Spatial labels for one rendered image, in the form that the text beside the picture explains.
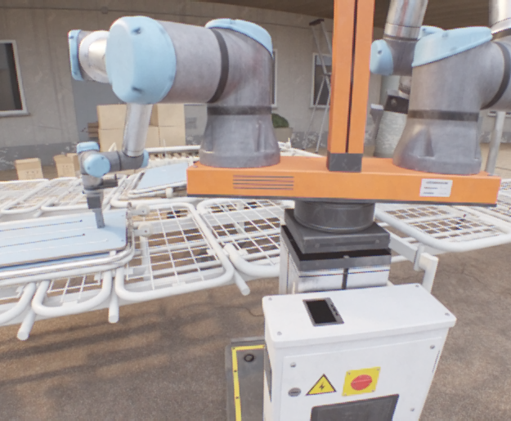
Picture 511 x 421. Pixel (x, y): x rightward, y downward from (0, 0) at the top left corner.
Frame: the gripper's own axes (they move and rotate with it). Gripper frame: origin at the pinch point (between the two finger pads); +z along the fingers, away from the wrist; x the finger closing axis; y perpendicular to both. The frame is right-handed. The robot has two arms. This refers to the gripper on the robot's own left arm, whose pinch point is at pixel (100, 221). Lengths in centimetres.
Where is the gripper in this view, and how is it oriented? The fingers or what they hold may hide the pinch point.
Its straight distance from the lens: 132.3
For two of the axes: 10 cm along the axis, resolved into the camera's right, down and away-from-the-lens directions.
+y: -9.3, 1.2, -3.4
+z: -0.3, 9.2, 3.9
